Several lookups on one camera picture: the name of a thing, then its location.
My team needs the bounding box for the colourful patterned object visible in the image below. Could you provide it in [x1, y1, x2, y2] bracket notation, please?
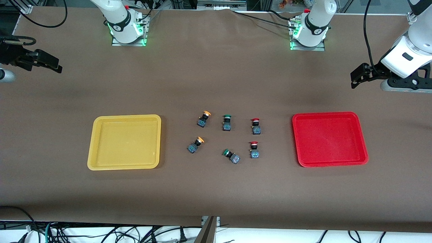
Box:
[278, 0, 306, 9]

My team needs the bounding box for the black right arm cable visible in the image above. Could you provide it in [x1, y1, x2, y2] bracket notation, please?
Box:
[0, 0, 68, 46]

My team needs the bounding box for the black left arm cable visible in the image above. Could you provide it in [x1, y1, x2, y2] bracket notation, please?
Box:
[363, 0, 377, 73]

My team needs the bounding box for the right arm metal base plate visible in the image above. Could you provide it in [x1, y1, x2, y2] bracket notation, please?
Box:
[111, 15, 150, 47]

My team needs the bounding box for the yellow push button switch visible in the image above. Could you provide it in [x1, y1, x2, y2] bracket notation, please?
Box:
[187, 136, 205, 154]
[197, 111, 212, 128]

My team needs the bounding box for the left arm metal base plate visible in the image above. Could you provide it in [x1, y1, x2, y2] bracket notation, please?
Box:
[289, 17, 326, 52]

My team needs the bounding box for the silver metal rail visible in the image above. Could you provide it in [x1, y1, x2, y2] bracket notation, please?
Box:
[197, 0, 247, 10]

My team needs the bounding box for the black cable on table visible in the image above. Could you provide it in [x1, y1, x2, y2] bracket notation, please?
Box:
[267, 9, 295, 20]
[231, 9, 292, 27]

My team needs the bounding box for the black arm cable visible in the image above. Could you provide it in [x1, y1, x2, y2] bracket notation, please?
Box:
[363, 0, 377, 73]
[0, 0, 68, 46]

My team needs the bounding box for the red plastic tray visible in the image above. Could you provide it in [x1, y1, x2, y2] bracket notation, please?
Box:
[292, 111, 369, 168]

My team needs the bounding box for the yellow plastic tray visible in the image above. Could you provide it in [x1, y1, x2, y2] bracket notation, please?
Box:
[87, 114, 162, 171]

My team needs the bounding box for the grey metal table bracket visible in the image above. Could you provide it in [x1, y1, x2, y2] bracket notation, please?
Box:
[193, 216, 220, 243]

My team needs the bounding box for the black power plug cable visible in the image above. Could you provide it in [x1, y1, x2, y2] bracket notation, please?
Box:
[148, 226, 188, 243]

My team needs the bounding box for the black looped floor cable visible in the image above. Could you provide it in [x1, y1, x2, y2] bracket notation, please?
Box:
[0, 205, 36, 237]

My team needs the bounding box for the brown table cover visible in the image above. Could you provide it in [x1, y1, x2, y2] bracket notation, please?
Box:
[0, 6, 432, 233]

